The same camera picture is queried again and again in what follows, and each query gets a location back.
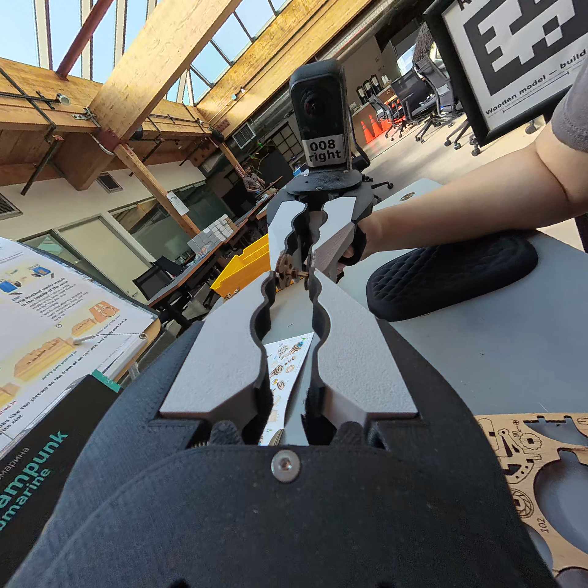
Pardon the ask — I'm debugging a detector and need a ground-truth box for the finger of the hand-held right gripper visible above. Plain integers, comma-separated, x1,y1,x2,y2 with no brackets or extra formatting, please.
305,197,358,282
266,200,314,276

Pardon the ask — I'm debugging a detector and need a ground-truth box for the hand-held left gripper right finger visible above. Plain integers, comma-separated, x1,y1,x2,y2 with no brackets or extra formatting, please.
301,269,419,445

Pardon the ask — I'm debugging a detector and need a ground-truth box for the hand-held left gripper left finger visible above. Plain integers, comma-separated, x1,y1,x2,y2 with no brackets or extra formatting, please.
159,271,276,445

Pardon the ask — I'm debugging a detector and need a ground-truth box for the small wooden gear part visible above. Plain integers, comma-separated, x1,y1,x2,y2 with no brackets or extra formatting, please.
275,252,313,291

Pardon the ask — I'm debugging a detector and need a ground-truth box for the person's right forearm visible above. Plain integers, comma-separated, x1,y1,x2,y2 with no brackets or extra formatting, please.
393,134,588,255

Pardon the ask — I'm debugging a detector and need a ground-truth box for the printed parts instruction sheet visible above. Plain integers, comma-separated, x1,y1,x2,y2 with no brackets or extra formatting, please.
259,332,315,446

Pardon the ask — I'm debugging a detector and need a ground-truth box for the laser-cut wooden parts sheet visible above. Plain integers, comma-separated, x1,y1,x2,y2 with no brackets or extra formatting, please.
473,412,588,579

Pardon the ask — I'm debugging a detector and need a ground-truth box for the black model kit box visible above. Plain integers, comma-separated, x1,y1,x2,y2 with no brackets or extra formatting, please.
0,374,122,570

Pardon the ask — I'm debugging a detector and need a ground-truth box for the person's right hand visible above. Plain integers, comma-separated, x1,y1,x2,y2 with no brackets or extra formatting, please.
344,212,400,263

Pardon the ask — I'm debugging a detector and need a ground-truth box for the black office chair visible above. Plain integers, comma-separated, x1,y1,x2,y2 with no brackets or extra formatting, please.
132,256,181,301
353,154,394,193
413,59,466,144
369,96,401,139

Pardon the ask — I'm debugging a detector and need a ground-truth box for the yellow plastic bin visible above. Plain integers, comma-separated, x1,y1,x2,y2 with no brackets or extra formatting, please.
210,233,273,299

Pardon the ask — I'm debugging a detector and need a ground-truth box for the stack of small grey boxes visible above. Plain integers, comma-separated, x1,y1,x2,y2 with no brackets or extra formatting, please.
187,213,235,254

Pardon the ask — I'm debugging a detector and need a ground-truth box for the long dark work table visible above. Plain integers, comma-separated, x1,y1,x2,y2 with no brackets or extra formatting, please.
147,202,269,320

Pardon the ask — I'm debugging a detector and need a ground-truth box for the black wrist rest pad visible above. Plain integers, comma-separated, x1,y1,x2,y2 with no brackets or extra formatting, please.
366,232,539,322

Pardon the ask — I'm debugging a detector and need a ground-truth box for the instruction poster board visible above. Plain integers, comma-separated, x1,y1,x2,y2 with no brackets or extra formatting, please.
0,236,161,455

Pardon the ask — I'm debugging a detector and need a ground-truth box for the black framed marker sign board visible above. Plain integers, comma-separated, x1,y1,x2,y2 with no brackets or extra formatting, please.
423,0,588,152

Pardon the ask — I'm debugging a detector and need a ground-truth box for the white pen on chain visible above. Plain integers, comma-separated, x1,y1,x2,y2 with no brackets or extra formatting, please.
69,332,149,346

